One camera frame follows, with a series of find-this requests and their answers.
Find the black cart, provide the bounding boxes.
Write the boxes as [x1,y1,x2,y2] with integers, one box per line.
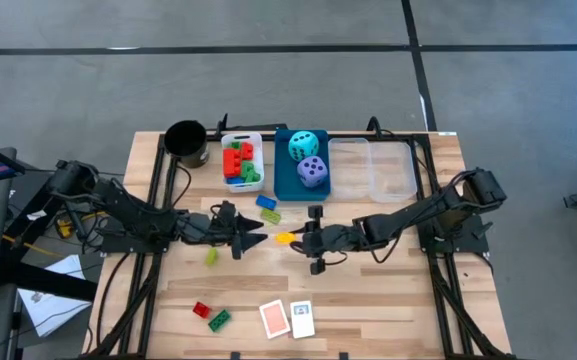
[0,172,99,301]

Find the purple foam die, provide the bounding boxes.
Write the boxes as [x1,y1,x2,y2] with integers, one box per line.
[296,155,329,189]

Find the white paper sheets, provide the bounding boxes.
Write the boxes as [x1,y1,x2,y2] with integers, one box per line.
[17,254,93,337]

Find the clear plastic container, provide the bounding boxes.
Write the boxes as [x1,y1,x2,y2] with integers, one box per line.
[327,137,373,200]
[369,141,418,204]

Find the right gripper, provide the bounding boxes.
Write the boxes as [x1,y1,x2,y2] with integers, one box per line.
[289,204,367,276]

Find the yellow cable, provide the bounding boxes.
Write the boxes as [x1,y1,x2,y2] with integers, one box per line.
[12,212,104,251]

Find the blue plastic tray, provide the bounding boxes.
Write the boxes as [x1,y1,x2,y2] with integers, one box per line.
[273,129,332,203]

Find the red playing card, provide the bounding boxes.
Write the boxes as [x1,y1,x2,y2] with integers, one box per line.
[258,298,292,340]

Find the white plastic bin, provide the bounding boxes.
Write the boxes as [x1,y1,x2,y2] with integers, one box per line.
[220,131,266,194]

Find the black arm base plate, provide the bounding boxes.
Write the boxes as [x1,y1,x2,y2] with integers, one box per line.
[100,230,172,255]
[416,213,490,255]

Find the white playing card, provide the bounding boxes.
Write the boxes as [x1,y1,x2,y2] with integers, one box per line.
[289,299,316,340]

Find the large red toy block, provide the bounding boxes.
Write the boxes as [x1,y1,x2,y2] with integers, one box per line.
[222,148,243,179]

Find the teal foam die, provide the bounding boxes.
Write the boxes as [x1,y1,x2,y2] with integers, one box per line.
[287,130,320,163]

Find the black table frame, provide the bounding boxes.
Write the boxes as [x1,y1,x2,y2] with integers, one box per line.
[82,113,517,360]

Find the black round bucket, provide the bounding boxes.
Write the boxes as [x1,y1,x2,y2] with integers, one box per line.
[163,119,210,169]

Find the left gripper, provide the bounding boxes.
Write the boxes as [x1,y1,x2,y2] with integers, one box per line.
[183,202,269,261]

